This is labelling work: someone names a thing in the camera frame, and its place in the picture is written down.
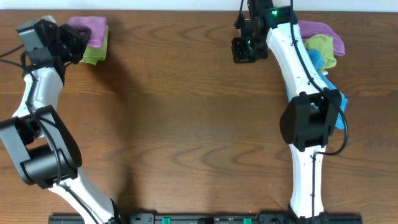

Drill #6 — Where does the purple cloth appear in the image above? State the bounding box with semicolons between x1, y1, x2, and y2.
298;20;345;56
68;16;108;48

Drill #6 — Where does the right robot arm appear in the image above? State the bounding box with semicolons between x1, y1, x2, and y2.
231;1;341;223

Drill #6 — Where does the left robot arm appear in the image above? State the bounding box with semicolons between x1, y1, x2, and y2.
1;16;123;223

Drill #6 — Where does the folded green cloth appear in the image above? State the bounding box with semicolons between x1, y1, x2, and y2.
80;26;109;65

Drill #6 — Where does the blue cloth in pile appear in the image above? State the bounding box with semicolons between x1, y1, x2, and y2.
284;49;349;130

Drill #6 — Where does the green cloth in pile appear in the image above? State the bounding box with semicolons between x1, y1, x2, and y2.
304;34;336;72

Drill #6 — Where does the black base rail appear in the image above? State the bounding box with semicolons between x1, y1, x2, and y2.
48;212;364;224

